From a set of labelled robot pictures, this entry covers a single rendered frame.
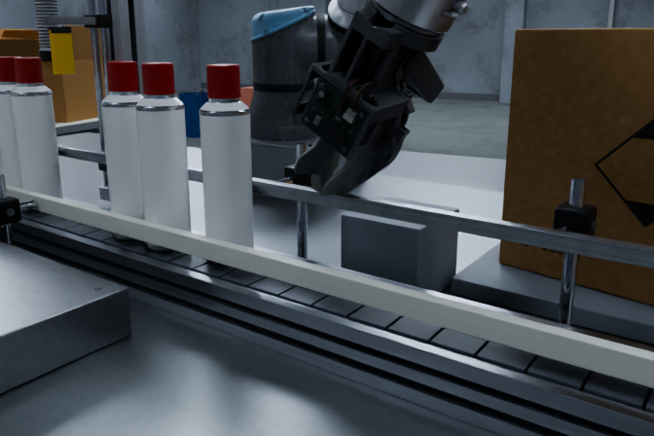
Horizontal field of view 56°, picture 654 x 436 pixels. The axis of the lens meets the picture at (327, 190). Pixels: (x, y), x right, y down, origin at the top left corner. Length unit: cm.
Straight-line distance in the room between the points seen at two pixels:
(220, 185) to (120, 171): 15
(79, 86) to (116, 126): 199
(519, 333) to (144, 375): 31
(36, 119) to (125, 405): 48
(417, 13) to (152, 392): 37
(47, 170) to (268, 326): 45
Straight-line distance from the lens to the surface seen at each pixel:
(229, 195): 63
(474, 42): 1155
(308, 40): 112
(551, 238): 52
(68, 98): 267
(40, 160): 92
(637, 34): 67
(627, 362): 46
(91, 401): 55
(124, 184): 74
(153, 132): 68
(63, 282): 66
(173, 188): 69
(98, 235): 80
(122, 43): 96
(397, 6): 50
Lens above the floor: 111
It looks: 14 degrees down
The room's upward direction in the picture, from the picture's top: straight up
